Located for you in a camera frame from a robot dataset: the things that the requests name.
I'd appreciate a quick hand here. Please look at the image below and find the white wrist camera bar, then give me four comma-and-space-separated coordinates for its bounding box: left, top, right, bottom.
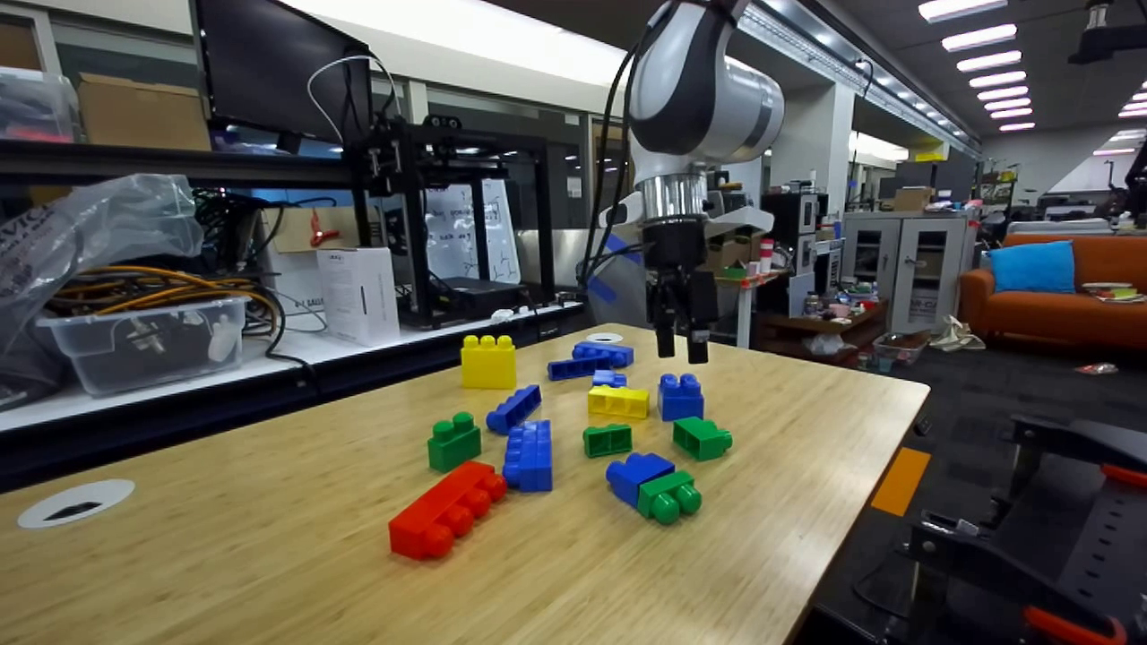
703, 203, 783, 244

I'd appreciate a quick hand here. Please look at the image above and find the brown cardboard box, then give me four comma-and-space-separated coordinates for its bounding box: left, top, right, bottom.
76, 69, 217, 158

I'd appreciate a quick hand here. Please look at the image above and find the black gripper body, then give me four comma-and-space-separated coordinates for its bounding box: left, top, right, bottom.
642, 212, 720, 309

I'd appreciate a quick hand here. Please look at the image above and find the orange floor marker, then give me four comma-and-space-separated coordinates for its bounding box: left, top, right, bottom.
868, 446, 937, 520

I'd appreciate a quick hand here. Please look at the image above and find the black upper shelf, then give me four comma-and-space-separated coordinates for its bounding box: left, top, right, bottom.
0, 136, 601, 192

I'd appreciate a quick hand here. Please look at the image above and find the black metal stand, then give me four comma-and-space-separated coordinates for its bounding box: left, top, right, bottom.
836, 409, 1147, 645

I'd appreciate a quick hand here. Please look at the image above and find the black 3D printer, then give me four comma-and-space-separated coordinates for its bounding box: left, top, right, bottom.
353, 111, 567, 328

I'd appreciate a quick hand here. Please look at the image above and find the clear plastic bag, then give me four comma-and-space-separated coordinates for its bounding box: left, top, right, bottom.
0, 170, 209, 396

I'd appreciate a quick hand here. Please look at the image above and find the white cardboard box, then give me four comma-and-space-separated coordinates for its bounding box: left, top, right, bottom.
312, 244, 405, 347

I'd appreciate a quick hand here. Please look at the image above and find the blue cushion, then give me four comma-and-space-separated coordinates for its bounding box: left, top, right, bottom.
987, 240, 1084, 298

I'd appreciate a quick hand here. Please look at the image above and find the grey glass-door cabinet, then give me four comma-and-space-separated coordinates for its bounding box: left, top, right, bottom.
895, 212, 976, 336
838, 212, 905, 326

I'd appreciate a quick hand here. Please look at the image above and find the orange-handled clamp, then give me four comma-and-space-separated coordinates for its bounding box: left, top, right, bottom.
1020, 603, 1132, 645

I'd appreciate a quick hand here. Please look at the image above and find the red long toy block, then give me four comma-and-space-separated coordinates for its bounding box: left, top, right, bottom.
387, 457, 513, 562

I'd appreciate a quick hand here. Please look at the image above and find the yellow square toy block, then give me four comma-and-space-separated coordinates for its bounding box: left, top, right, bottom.
583, 384, 656, 427

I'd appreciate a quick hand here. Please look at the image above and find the blue large toy block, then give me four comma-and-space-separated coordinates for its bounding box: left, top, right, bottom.
570, 336, 638, 372

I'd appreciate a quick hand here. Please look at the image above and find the blue square four-stud block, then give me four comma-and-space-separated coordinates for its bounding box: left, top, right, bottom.
656, 368, 708, 427

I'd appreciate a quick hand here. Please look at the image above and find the white workbench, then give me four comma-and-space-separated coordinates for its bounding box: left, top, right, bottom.
0, 298, 597, 440

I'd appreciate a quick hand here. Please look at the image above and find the blue long toy block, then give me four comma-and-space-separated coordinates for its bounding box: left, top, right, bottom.
484, 378, 544, 437
544, 354, 598, 384
497, 416, 558, 494

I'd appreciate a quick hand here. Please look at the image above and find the green toy block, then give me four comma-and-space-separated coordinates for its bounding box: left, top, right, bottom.
580, 419, 634, 461
425, 409, 484, 475
634, 464, 708, 529
672, 416, 734, 464

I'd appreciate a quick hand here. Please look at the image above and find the yellow tall toy block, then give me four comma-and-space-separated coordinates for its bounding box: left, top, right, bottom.
460, 328, 525, 393

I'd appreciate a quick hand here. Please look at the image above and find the orange sofa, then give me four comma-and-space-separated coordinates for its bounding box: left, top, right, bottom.
957, 230, 1147, 352

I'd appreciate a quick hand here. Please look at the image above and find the clear plastic cable bin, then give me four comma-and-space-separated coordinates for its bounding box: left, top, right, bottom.
34, 291, 254, 402

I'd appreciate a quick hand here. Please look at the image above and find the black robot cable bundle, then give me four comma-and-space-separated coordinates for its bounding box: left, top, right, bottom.
580, 20, 656, 291

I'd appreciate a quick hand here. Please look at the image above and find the black computer monitor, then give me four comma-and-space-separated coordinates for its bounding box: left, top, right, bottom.
194, 0, 378, 144

